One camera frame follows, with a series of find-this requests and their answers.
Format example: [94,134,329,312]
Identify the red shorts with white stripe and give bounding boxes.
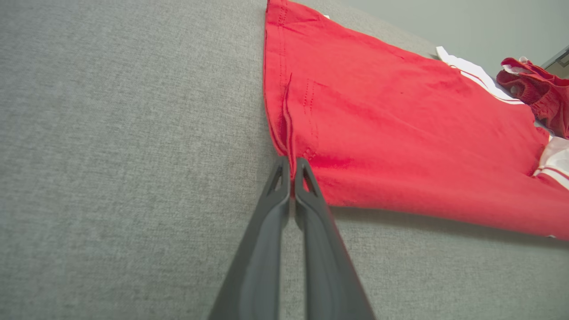
[497,56,569,139]

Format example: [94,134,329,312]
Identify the grey partition edge frame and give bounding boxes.
[540,44,569,80]

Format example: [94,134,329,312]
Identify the red jersey with white sleeves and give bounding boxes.
[263,0,569,241]

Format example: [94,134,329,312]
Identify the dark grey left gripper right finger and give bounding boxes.
[294,157,376,320]

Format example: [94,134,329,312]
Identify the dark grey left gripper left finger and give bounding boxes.
[208,156,292,320]

